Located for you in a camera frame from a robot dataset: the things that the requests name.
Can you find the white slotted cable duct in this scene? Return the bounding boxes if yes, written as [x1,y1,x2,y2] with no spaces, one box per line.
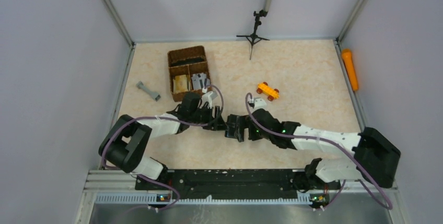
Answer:
[95,193,312,205]

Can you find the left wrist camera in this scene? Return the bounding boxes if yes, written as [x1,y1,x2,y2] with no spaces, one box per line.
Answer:
[201,89,218,109]

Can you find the gold cards in basket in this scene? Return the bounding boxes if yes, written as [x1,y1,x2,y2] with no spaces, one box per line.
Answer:
[172,75,191,94]

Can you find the black mini tripod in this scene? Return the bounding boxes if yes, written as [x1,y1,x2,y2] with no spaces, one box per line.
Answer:
[236,9,269,60]

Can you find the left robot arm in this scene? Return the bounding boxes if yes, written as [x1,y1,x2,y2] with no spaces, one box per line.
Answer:
[98,91,226,189]

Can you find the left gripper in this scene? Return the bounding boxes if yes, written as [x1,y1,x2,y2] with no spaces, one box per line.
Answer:
[189,104,229,131]

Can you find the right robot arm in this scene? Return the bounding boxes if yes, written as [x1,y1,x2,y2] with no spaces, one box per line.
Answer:
[225,109,401,190]

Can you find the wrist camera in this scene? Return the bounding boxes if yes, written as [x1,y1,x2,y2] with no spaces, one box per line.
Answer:
[248,98,267,112]
[201,89,218,109]

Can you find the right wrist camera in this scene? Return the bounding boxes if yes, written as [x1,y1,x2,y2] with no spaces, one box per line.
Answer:
[248,98,267,112]

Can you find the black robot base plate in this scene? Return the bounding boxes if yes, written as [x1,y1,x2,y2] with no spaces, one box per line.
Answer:
[135,169,342,201]

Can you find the orange toy brick car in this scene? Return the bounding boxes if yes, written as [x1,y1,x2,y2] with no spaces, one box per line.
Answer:
[256,82,279,101]

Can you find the brown wicker basket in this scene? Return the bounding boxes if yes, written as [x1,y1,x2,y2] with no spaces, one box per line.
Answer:
[167,45,212,102]

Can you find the orange flashlight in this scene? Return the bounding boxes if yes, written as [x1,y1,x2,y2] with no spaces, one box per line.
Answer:
[341,49,359,91]

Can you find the grey plastic connector piece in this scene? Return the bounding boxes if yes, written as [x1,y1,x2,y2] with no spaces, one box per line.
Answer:
[136,81,161,101]

